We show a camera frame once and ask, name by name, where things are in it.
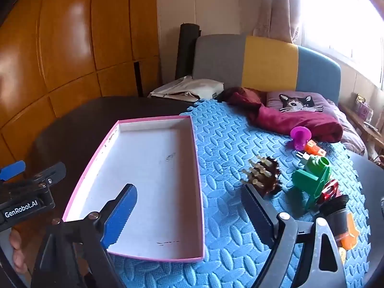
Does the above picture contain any pink bed sheet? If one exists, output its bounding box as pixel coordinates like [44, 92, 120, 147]
[330, 99, 368, 156]

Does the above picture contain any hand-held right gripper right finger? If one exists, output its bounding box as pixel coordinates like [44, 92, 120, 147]
[241, 183, 348, 288]

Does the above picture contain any folded beige cloth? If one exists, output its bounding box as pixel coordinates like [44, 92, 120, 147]
[148, 76, 225, 102]

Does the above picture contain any grey yellow blue headboard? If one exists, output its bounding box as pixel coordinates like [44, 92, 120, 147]
[192, 34, 342, 105]

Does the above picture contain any brown hair brush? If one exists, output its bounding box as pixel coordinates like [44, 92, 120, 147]
[241, 155, 282, 198]

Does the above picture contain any bright window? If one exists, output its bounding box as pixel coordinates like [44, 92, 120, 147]
[300, 0, 384, 90]

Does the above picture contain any blue foam mat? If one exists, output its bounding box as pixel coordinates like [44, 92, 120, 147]
[105, 99, 372, 288]

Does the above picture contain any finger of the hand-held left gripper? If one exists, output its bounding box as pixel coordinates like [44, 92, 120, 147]
[30, 162, 66, 187]
[0, 160, 26, 182]

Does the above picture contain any purple plastic toy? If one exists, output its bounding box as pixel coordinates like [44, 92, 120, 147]
[290, 126, 312, 151]

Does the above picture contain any maroon blanket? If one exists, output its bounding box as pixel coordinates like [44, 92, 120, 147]
[220, 87, 343, 143]

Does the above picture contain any orange cube block toy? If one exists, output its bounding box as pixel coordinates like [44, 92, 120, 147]
[304, 140, 326, 156]

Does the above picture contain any black capped grey cup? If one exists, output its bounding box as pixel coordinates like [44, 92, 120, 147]
[322, 194, 350, 237]

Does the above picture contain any person's left hand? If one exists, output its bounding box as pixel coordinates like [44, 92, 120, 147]
[9, 228, 32, 275]

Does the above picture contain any black rolled mat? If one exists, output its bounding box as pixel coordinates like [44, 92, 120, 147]
[175, 23, 201, 80]

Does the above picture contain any beige curtain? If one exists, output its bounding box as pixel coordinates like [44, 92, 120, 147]
[253, 0, 303, 47]

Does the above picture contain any green plastic holder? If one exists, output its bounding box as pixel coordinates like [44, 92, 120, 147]
[292, 168, 330, 210]

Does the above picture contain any wooden wardrobe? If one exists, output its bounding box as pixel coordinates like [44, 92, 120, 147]
[0, 0, 162, 168]

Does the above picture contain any wooden side shelf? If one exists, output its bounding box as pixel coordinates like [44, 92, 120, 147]
[339, 102, 384, 159]

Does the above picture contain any pink-rimmed white tray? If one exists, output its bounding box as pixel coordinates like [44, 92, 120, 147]
[62, 115, 205, 263]

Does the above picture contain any red metal bottle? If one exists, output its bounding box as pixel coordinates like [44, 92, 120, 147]
[318, 178, 339, 206]

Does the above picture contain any purple cat pillow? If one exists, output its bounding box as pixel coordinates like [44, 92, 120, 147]
[266, 91, 339, 114]

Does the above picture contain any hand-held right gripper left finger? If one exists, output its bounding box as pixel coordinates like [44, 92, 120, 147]
[31, 183, 138, 288]

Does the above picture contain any purple box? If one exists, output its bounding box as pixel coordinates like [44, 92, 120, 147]
[355, 94, 374, 121]

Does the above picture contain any orange plastic holder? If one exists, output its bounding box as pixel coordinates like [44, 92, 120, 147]
[336, 213, 360, 261]

